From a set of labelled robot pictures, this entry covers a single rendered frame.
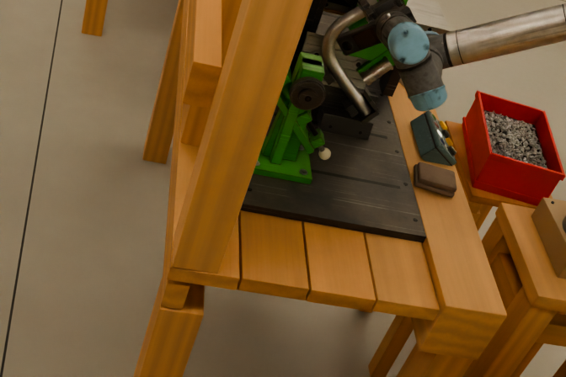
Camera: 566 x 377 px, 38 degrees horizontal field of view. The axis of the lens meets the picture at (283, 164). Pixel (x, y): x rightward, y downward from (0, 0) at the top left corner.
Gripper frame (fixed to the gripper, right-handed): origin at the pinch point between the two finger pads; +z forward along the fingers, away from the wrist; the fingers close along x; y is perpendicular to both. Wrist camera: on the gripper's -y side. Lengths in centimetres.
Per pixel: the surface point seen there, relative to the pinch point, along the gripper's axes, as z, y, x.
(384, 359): 20, -45, -108
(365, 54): 2.5, -4.5, -10.4
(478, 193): 2, 4, -60
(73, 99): 137, -107, -13
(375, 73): -1.0, -4.8, -14.7
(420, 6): 24.4, 15.6, -15.1
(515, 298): -29, -4, -71
